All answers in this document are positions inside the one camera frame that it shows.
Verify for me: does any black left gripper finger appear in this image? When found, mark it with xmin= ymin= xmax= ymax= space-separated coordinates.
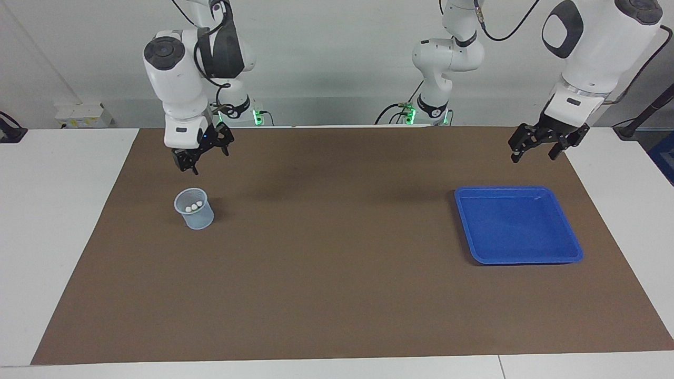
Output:
xmin=508 ymin=123 xmax=542 ymax=164
xmin=548 ymin=124 xmax=590 ymax=161

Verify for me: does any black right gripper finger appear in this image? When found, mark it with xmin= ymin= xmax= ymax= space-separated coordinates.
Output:
xmin=213 ymin=123 xmax=235 ymax=157
xmin=172 ymin=149 xmax=199 ymax=175

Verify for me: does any black table clamp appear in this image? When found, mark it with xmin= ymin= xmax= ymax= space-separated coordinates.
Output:
xmin=0 ymin=112 xmax=28 ymax=144

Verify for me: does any brown table mat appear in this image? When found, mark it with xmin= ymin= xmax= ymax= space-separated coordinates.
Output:
xmin=31 ymin=125 xmax=674 ymax=365

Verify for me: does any black base cable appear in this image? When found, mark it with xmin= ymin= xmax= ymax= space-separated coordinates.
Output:
xmin=375 ymin=79 xmax=424 ymax=125

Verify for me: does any blue box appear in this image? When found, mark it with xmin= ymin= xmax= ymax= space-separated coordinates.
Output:
xmin=649 ymin=132 xmax=674 ymax=186

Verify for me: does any white wall outlet box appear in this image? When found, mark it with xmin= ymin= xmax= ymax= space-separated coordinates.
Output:
xmin=55 ymin=103 xmax=114 ymax=128

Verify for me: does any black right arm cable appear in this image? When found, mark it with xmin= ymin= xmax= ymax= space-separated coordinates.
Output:
xmin=171 ymin=0 xmax=235 ymax=119

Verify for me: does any black stand leg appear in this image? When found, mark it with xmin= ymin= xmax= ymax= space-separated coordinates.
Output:
xmin=612 ymin=84 xmax=674 ymax=140

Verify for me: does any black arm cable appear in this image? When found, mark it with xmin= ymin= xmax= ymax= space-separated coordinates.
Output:
xmin=474 ymin=0 xmax=674 ymax=106
xmin=171 ymin=0 xmax=235 ymax=119

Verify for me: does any pale blue mesh pen cup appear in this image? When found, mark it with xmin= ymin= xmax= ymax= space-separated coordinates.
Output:
xmin=174 ymin=188 xmax=215 ymax=230

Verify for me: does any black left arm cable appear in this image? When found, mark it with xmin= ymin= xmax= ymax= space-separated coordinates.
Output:
xmin=474 ymin=0 xmax=674 ymax=106

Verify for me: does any blue plastic tray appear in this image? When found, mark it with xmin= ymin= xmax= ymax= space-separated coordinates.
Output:
xmin=454 ymin=185 xmax=584 ymax=265

